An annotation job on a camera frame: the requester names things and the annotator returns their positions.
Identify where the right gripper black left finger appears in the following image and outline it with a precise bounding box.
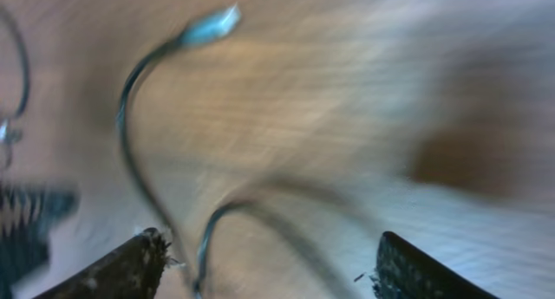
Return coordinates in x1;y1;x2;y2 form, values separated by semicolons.
37;228;171;299

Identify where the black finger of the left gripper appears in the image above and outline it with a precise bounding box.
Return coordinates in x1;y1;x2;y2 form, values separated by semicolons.
1;185;78;286

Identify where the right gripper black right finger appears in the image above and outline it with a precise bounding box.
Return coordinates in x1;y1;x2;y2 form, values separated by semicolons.
372;231;496;299

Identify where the black USB cable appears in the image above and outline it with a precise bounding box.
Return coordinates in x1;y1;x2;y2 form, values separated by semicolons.
193;201;361;299

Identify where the black tagged USB-C cable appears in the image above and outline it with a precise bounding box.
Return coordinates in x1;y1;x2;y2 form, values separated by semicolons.
115;3;242;287

